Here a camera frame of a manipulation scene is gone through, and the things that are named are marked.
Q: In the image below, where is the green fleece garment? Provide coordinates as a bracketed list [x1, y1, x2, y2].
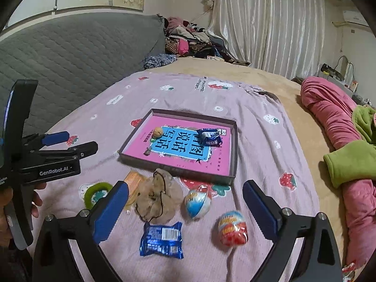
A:
[324, 105, 375, 188]

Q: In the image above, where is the walnut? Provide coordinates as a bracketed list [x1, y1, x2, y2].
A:
[152, 127, 164, 139]

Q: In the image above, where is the blue white surprise egg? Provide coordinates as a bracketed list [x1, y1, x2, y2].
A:
[184, 185, 212, 220]

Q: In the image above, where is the pile of clothes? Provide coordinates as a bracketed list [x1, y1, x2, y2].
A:
[163, 17, 251, 67]

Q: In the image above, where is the blue snack packet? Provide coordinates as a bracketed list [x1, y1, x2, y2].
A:
[140, 222, 184, 259]

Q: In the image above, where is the grey shallow box tray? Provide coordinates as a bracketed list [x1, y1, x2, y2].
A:
[118, 107, 239, 186]

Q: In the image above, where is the red surprise egg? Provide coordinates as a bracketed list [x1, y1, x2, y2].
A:
[217, 211, 249, 247]

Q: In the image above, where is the cluttered side desk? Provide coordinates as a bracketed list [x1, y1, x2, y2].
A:
[319, 55, 373, 107]

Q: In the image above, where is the beige sheer scrunchie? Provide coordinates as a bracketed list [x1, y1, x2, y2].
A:
[135, 168, 184, 225]

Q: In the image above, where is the person's left hand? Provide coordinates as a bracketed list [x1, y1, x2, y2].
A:
[1, 178, 47, 250]

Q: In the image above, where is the blue patterned cloth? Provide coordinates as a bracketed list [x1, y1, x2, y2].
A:
[144, 54, 177, 69]

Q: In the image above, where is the orange wrapped biscuit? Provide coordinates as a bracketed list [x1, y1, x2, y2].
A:
[124, 170, 147, 211]

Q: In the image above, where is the green fuzzy scrunchie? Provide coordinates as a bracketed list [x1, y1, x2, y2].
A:
[83, 182, 113, 210]

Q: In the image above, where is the pink quilt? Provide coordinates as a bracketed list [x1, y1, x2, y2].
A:
[301, 76, 375, 269]

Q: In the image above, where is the tan bed sheet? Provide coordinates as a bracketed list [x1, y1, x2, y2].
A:
[150, 57, 348, 262]

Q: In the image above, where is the white air conditioner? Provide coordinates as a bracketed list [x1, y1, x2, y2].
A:
[332, 10, 369, 27]

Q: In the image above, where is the pink strawberry print blanket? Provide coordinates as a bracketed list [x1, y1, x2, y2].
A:
[33, 72, 319, 281]

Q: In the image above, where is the white striped curtain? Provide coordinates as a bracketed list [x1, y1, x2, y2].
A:
[207, 0, 325, 79]

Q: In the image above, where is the grey quilted headboard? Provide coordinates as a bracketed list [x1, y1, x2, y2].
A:
[1, 13, 165, 135]

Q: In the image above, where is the small blue candy packet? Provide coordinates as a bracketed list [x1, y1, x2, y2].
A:
[197, 129, 222, 146]

